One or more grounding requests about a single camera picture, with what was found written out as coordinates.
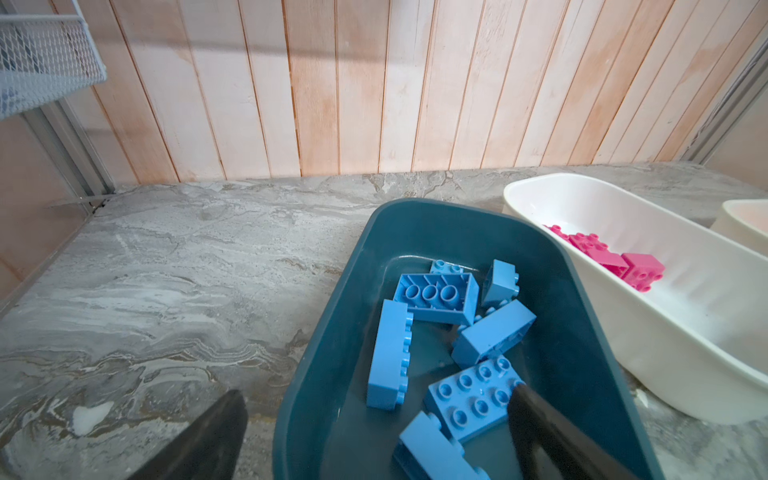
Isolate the pink square lego brick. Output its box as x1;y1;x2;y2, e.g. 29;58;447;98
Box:
548;225;570;241

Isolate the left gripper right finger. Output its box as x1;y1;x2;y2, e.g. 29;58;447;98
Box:
507;383;636;479

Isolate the long light blue lego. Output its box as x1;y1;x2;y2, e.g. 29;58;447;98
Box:
366;300;414;411

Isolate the right white plastic bin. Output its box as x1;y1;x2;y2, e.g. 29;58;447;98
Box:
710;199;768;256

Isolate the light blue lego brick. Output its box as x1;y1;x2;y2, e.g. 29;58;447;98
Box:
451;300;536;369

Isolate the white plastic bin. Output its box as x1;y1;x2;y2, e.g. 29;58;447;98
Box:
710;199;768;256
503;173;767;425

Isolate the small blue lego brick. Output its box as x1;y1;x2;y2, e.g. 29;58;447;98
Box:
480;259;520;308

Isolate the dark teal plastic bin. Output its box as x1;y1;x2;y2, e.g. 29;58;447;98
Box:
273;199;663;479

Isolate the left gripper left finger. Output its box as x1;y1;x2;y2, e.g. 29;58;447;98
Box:
131;390;248;479

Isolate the white wire mesh shelf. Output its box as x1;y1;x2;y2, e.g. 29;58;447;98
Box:
1;1;107;119

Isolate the blue lego double brick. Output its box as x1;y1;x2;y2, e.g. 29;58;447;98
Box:
424;355;523;443

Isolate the middle white plastic bin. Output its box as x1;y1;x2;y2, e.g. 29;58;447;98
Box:
503;173;767;425

